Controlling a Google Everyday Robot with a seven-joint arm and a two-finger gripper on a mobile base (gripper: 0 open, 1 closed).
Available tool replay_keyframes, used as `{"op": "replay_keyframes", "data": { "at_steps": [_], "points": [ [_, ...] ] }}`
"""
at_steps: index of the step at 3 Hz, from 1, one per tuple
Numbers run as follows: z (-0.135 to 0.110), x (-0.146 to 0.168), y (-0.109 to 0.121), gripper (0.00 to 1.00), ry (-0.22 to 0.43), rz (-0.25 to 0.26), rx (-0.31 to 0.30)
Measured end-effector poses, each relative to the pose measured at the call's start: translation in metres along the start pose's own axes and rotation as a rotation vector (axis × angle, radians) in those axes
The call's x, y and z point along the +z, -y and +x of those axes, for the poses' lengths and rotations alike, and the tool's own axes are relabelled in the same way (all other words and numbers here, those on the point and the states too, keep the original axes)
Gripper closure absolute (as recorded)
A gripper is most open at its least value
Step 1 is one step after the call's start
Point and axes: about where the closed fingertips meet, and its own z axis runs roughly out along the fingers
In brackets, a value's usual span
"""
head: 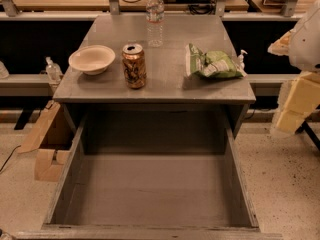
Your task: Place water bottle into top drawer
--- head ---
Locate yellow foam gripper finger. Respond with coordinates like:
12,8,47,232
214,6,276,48
267,30,291,56
270,72,320,135

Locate clear plastic water bottle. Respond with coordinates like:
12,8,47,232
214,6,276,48
146,0,164,47

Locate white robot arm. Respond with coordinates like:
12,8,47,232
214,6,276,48
268,0,320,137

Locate open grey top drawer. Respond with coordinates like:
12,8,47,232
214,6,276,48
17,110,283,240

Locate small sanitizer bottle left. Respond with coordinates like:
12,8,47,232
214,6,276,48
46,57,63,84

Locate green chip bag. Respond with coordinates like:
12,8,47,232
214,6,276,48
186,43,246,79

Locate gold soda can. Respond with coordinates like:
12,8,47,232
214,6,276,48
122,43,146,89

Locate white paper bowl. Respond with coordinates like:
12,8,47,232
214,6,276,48
68,45,116,75

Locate cardboard box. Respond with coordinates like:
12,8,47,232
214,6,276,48
18,101,74,182

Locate black floor cable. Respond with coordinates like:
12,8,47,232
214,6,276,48
0,144,22,173

